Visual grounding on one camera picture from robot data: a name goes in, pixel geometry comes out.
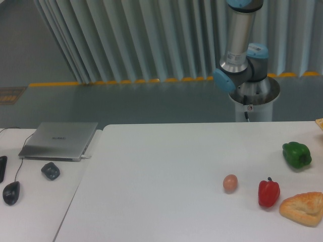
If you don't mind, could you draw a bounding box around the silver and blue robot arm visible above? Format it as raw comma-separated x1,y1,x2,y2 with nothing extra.
213,1,268,93

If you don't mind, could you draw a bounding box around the red bell pepper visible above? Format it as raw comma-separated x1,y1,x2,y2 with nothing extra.
258,177,280,208

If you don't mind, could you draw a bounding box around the green bell pepper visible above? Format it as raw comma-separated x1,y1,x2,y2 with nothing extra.
282,142,312,169

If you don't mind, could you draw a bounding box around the brown egg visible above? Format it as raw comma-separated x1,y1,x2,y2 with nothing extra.
223,174,238,192

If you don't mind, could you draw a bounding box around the silver closed laptop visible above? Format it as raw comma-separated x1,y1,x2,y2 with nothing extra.
19,122,98,162

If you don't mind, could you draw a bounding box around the grey folding partition curtain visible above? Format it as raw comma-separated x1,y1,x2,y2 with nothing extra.
35,1,322,84

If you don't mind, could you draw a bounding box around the black power adapter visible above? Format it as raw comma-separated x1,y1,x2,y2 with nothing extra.
41,162,61,180

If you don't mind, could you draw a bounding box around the black keyboard edge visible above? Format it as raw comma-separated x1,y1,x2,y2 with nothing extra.
0,156,8,183

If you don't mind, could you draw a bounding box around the black computer mouse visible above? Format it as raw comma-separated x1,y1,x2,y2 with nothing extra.
3,181,20,206

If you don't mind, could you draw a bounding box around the golden triangular pastry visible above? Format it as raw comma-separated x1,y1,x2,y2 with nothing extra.
279,192,322,227

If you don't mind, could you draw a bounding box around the black pedestal cable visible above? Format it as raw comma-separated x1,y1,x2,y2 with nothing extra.
243,94,250,123

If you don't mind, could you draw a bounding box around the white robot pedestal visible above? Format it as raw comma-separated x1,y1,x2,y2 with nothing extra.
229,77,280,122

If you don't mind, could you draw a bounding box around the black mouse cable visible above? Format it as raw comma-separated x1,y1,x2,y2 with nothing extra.
0,127,36,183

